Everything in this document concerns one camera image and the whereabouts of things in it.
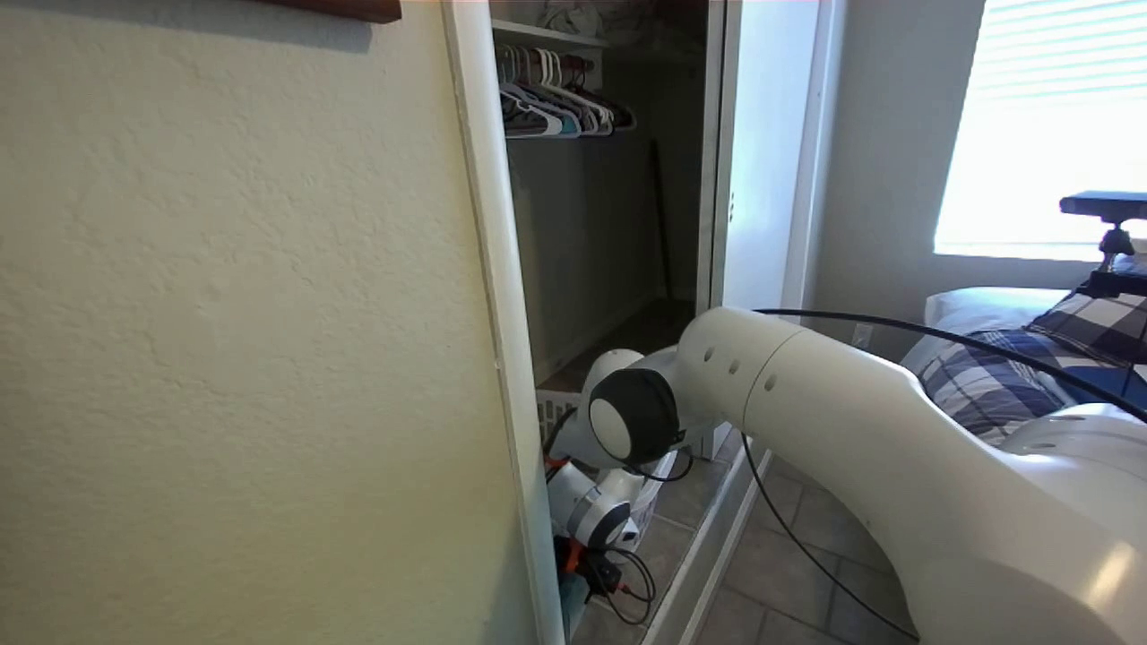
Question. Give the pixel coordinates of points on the white closet frame trim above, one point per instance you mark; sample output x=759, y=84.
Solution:
x=503, y=299

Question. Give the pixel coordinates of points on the brown framed picture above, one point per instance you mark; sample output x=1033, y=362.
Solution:
x=341, y=8

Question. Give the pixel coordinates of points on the blue plaid bedding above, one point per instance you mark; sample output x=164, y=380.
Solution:
x=1027, y=362

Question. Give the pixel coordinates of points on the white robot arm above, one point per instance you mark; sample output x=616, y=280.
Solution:
x=896, y=442

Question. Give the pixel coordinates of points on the white plastic laundry basket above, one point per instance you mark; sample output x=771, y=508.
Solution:
x=558, y=413

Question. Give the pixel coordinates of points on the white closet shelf board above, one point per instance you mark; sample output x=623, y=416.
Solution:
x=542, y=32

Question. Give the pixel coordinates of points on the pale blue plastic hanger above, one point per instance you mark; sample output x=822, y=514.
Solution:
x=533, y=120

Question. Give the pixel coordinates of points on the white sliding door floor track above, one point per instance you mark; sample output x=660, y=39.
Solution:
x=704, y=550

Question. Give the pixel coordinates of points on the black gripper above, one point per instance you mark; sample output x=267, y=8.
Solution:
x=593, y=571

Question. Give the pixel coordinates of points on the white window blind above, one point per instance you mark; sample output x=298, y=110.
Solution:
x=1051, y=120

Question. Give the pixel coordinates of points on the white closet door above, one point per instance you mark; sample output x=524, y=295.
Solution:
x=765, y=157

